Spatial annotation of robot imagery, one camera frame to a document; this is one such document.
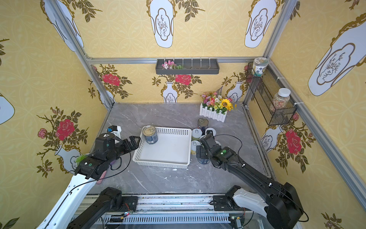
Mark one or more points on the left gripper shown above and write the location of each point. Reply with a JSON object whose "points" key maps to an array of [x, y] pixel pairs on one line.
{"points": [[128, 144]]}

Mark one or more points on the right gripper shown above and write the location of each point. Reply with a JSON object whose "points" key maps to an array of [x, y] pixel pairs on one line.
{"points": [[207, 140]]}

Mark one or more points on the white perforated plastic basket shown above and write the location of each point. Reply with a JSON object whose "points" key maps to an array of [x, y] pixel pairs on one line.
{"points": [[172, 150]]}

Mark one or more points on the blue tin can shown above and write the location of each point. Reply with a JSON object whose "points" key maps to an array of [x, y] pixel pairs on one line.
{"points": [[150, 134], [203, 161]]}

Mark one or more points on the pink label white-lid can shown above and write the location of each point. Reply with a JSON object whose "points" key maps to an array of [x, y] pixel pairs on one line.
{"points": [[210, 130]]}

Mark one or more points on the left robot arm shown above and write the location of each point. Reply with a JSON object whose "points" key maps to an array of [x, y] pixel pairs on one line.
{"points": [[85, 177]]}

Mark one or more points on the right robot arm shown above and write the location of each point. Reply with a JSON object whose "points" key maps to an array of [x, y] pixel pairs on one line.
{"points": [[279, 203]]}

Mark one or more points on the yellow label white-lid can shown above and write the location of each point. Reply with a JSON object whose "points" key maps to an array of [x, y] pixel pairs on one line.
{"points": [[194, 145]]}

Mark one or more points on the green label white-lid can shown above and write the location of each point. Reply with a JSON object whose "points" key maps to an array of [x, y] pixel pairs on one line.
{"points": [[196, 134]]}

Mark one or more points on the dark tomato tin can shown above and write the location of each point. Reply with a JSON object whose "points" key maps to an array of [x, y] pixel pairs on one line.
{"points": [[202, 124]]}

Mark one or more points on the small potted green plant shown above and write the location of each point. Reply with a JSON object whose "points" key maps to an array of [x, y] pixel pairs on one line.
{"points": [[79, 159]]}

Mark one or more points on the flower box white fence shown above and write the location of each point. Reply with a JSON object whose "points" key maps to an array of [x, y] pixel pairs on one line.
{"points": [[215, 106]]}

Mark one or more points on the plastic jar white lid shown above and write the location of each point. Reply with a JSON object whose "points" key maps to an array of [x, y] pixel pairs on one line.
{"points": [[280, 99]]}

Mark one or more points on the pink flowers on shelf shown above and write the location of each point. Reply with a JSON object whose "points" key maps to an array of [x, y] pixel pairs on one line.
{"points": [[171, 65]]}

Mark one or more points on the glass jar green label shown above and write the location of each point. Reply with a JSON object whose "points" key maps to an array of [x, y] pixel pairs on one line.
{"points": [[259, 66]]}

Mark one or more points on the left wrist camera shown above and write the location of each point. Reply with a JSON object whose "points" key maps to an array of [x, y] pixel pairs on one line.
{"points": [[116, 130]]}

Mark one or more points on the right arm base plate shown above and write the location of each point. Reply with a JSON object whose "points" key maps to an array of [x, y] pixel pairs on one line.
{"points": [[223, 203]]}

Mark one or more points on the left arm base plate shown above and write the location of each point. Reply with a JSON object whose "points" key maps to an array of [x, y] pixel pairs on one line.
{"points": [[129, 203]]}

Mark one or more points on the black wire wall basket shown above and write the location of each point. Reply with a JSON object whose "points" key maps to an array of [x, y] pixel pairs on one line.
{"points": [[259, 99]]}

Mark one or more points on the grey wall shelf tray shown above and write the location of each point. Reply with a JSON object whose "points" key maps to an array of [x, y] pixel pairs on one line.
{"points": [[191, 66]]}

